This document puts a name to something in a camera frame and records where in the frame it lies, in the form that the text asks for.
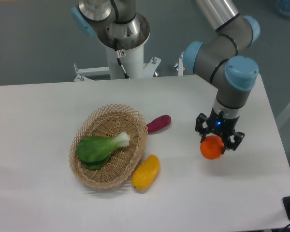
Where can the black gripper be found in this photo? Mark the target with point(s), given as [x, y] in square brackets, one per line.
[220, 126]

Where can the orange fruit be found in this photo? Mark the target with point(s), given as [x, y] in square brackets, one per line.
[211, 147]

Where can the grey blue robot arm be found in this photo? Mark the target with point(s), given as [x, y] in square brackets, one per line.
[123, 32]

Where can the purple sweet potato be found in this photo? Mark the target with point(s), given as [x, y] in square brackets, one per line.
[159, 123]

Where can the yellow mango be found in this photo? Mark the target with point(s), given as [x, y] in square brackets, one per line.
[146, 173]

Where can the woven wicker basket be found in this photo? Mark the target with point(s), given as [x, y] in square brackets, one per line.
[110, 121]

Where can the green bok choy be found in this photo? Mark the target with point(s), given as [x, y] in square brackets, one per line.
[95, 151]

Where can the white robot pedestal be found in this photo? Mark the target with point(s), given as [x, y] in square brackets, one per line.
[122, 64]

